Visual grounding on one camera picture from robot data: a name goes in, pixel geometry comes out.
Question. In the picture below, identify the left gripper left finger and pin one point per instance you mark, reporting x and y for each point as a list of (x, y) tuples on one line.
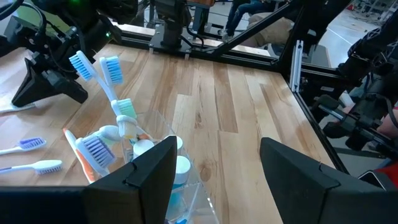
[(146, 189)]

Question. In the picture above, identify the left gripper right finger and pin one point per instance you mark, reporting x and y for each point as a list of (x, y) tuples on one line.
[(308, 193)]

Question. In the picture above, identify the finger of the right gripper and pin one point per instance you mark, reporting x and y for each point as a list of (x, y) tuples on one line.
[(28, 87), (65, 88)]

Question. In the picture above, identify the clear plastic bag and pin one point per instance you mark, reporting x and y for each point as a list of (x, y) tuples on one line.
[(199, 199)]

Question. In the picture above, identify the orange and white toothbrush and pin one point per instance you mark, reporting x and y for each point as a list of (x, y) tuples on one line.
[(126, 129)]

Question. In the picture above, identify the green and white toothbrush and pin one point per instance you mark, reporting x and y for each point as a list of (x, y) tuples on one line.
[(127, 108)]

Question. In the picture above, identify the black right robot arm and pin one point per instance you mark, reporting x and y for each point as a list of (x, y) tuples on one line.
[(93, 18)]

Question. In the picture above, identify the person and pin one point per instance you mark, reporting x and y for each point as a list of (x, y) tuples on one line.
[(242, 12), (390, 174)]

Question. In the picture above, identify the person's hand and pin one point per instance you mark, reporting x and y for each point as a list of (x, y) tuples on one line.
[(390, 126)]

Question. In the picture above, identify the silver aluminium extrusion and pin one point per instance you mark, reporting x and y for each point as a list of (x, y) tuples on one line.
[(296, 68)]

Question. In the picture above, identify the beige bean bag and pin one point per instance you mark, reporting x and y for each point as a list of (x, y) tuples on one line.
[(273, 31)]

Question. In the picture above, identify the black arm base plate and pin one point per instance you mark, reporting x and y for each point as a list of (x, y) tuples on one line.
[(158, 46)]

